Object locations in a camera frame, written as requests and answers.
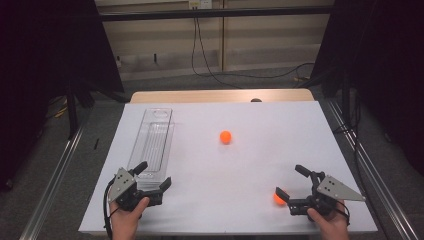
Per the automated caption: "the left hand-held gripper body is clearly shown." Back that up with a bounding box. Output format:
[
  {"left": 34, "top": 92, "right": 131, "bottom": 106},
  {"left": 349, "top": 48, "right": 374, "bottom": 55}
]
[{"left": 108, "top": 166, "right": 164, "bottom": 213}]

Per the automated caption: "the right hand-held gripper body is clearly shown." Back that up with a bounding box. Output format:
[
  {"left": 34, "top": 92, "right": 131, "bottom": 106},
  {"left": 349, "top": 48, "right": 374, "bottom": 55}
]
[{"left": 288, "top": 171, "right": 367, "bottom": 216}]

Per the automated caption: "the orange ball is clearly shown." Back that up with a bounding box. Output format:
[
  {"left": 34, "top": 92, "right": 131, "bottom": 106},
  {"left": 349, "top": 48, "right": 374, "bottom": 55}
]
[
  {"left": 273, "top": 192, "right": 288, "bottom": 206},
  {"left": 219, "top": 130, "right": 233, "bottom": 145}
]

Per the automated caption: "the clear plastic container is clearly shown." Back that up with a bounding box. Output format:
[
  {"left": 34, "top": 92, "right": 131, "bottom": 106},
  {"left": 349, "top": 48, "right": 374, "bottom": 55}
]
[{"left": 126, "top": 107, "right": 176, "bottom": 191}]

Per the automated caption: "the person's left hand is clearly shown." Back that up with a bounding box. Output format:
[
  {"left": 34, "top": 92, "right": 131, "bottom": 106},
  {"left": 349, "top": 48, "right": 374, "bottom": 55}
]
[{"left": 109, "top": 196, "right": 151, "bottom": 240}]

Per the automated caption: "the person's right hand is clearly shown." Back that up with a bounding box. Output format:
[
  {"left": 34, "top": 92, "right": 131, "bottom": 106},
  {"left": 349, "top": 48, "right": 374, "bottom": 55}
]
[{"left": 306, "top": 199, "right": 351, "bottom": 240}]

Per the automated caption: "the white table mat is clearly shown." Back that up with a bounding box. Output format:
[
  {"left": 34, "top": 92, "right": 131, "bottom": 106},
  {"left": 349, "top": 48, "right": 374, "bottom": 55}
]
[{"left": 78, "top": 101, "right": 379, "bottom": 234}]

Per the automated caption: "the black metal stand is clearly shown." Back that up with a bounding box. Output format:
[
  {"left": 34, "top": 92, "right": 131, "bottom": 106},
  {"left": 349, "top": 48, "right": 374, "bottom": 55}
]
[
  {"left": 299, "top": 66, "right": 358, "bottom": 134},
  {"left": 64, "top": 79, "right": 129, "bottom": 141}
]

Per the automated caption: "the wooden table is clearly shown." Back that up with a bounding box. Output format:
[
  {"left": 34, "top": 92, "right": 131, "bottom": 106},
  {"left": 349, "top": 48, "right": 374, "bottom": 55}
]
[{"left": 129, "top": 88, "right": 315, "bottom": 104}]

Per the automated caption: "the black curtain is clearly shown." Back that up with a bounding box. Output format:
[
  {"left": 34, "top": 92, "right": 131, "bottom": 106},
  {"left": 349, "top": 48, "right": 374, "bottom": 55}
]
[
  {"left": 0, "top": 0, "right": 125, "bottom": 191},
  {"left": 311, "top": 0, "right": 424, "bottom": 174}
]

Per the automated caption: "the black horizontal bar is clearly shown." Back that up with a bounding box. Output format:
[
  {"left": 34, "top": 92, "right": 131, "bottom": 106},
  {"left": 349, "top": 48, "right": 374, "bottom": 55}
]
[{"left": 98, "top": 5, "right": 334, "bottom": 23}]

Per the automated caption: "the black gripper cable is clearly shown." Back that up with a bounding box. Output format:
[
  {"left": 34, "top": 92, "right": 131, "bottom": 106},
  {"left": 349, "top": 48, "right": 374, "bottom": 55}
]
[
  {"left": 102, "top": 179, "right": 118, "bottom": 240},
  {"left": 334, "top": 199, "right": 351, "bottom": 227}
]

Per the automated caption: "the metal floor rail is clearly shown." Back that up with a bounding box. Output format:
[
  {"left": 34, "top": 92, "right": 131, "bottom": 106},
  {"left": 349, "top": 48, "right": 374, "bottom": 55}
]
[
  {"left": 324, "top": 98, "right": 419, "bottom": 240},
  {"left": 19, "top": 123, "right": 88, "bottom": 240}
]

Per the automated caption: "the black floor cable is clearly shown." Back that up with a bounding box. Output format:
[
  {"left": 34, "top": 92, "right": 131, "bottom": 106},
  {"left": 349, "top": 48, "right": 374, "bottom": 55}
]
[{"left": 333, "top": 93, "right": 371, "bottom": 174}]

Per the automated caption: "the yellow floor cable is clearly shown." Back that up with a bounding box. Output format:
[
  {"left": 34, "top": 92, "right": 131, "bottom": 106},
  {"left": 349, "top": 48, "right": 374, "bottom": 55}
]
[{"left": 49, "top": 104, "right": 69, "bottom": 119}]

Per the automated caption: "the black power cable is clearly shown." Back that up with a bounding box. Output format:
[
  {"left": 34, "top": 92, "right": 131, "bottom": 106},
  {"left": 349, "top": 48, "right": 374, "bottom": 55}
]
[
  {"left": 190, "top": 16, "right": 244, "bottom": 90},
  {"left": 196, "top": 16, "right": 316, "bottom": 80}
]

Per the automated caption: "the white wall socket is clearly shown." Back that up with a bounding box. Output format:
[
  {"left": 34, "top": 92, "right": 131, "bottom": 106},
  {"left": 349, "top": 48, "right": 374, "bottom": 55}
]
[{"left": 188, "top": 0, "right": 213, "bottom": 10}]

